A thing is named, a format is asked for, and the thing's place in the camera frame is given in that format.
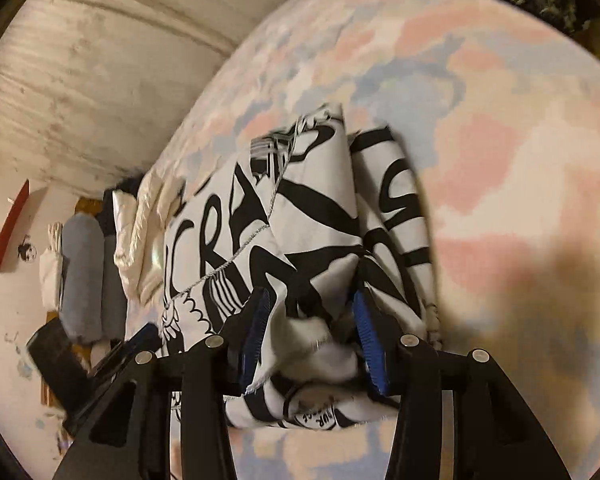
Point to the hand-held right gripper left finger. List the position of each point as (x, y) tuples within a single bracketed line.
[(252, 330)]

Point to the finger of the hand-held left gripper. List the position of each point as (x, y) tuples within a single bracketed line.
[(55, 355), (142, 337)]

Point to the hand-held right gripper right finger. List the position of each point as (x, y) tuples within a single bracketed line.
[(370, 340)]

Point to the white black graffiti print jacket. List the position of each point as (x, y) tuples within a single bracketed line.
[(310, 200)]

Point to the grey bolster pillow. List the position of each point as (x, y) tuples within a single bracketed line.
[(112, 300), (82, 275)]

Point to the white folded cloth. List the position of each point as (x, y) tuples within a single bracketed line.
[(50, 275)]

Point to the white puffer jacket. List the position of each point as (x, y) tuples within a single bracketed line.
[(140, 240)]

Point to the beige curtain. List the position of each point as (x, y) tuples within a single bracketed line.
[(130, 85)]

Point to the pastel patterned bed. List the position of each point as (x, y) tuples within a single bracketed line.
[(480, 110)]

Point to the cartoon face wall sticker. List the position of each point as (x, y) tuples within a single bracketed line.
[(27, 252)]

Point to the red wall shelf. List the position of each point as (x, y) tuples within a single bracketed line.
[(12, 225)]

